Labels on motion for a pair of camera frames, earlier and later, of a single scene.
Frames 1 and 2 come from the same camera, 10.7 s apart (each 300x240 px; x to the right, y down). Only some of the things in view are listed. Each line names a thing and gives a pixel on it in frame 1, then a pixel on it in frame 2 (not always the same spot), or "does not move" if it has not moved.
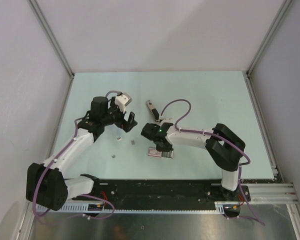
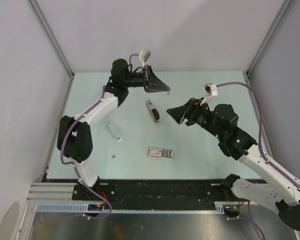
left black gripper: [126, 125] -> [153, 83]
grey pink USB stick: [153, 152] does not move
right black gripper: [168, 148] -> [180, 113]
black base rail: [162, 194] does not move
